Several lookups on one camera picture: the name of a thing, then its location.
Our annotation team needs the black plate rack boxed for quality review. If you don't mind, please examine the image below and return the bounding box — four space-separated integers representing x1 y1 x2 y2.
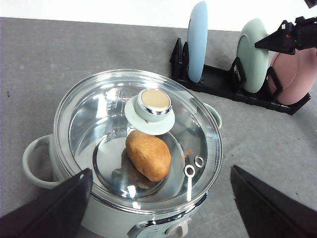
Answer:
170 39 311 115

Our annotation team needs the green plate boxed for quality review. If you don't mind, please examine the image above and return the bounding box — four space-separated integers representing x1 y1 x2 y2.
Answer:
237 18 269 94

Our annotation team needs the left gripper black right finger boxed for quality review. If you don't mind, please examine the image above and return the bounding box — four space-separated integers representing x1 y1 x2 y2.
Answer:
230 165 317 238

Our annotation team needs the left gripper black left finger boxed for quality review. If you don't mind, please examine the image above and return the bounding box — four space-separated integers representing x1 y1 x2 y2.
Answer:
0 169 93 238

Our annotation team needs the glass lid with green knob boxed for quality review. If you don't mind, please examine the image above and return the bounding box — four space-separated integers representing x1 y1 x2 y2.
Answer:
53 69 223 211

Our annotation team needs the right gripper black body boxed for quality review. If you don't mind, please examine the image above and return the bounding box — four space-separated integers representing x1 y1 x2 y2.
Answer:
295 16 317 50

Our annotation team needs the brown potato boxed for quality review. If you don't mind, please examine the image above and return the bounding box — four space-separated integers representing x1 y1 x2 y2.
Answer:
125 130 172 182

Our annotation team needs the blue plate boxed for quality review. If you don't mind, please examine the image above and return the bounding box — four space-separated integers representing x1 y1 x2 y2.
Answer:
187 1 208 83

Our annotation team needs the pink plate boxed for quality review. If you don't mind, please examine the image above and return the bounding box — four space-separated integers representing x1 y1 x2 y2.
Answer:
268 47 317 105

